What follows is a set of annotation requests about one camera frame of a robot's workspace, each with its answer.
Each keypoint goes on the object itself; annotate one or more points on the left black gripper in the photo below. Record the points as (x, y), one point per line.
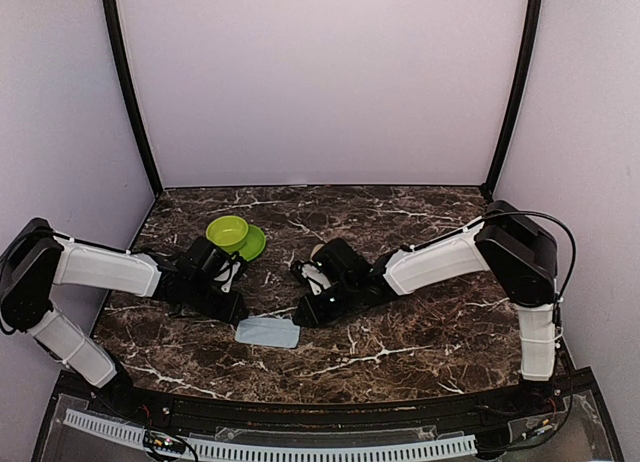
(231, 312)

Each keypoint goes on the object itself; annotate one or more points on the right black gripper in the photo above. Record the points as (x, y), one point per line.
(316, 317)

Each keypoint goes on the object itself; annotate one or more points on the plaid sunglasses case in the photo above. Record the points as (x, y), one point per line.
(315, 250)

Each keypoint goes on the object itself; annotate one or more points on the light blue cleaning cloth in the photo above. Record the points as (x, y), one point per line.
(268, 332)

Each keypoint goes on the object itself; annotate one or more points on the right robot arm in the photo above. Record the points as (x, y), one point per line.
(505, 241)

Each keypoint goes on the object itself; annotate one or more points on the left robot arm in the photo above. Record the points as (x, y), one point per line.
(39, 258)

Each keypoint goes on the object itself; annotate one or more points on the green plastic bowl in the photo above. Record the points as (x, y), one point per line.
(228, 232)

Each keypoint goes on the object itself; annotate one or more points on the green plastic plate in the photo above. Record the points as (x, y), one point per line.
(254, 245)

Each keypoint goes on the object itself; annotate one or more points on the small circuit board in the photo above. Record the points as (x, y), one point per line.
(158, 442)

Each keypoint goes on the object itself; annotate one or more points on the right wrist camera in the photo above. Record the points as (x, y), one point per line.
(307, 273)

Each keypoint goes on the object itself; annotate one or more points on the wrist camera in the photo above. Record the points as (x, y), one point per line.
(230, 271)
(307, 273)

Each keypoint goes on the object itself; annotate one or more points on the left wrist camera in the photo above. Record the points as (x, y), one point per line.
(230, 271)

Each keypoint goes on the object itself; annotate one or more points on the white slotted cable duct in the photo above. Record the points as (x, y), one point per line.
(244, 445)

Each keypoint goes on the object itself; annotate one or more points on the black front rail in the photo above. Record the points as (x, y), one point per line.
(482, 411)

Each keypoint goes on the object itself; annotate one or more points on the right black frame post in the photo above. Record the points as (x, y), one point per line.
(521, 71)

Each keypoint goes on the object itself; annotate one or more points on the black frame post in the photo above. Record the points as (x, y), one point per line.
(128, 92)
(521, 71)

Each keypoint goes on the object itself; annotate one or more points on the left black frame post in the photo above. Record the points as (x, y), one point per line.
(128, 92)

